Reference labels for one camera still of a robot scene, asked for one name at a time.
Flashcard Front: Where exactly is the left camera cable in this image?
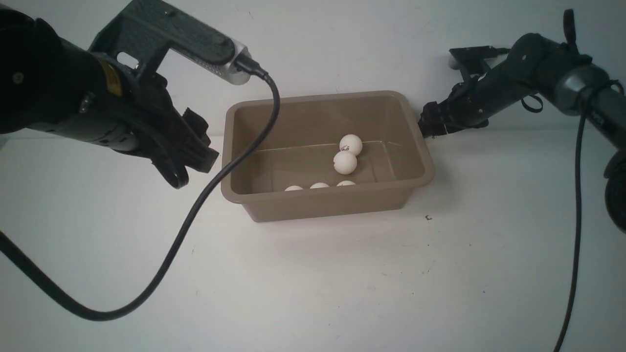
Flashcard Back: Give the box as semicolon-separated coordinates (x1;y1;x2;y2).
0;59;281;322

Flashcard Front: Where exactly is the tan plastic bin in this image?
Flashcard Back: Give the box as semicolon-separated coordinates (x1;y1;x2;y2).
221;90;435;222

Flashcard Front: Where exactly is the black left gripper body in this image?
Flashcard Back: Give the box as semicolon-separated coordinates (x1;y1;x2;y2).
83;53;191;169

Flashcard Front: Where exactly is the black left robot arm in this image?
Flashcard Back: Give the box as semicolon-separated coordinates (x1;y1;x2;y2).
1;0;235;187

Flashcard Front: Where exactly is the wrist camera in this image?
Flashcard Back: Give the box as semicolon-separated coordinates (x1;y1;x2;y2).
448;46;510;82
89;0;250;85

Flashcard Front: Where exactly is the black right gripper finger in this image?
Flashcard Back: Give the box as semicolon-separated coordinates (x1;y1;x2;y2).
418;102;448;138

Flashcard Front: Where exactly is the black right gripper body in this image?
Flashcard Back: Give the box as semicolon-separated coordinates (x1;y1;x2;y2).
438;73;519;130

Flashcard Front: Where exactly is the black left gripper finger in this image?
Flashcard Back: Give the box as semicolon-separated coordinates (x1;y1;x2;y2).
182;109;220;174

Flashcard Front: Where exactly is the white ball with logo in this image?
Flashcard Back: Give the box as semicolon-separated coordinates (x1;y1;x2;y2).
333;150;358;175

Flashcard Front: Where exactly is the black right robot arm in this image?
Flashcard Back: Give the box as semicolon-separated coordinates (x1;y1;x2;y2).
418;9;626;230

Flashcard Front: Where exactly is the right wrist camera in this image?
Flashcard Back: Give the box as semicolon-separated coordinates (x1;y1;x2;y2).
448;46;510;82

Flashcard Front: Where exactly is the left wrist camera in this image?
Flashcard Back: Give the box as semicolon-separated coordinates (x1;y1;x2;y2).
89;0;250;85

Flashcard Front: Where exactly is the white ball plain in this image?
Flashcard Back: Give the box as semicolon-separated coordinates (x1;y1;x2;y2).
336;180;356;187

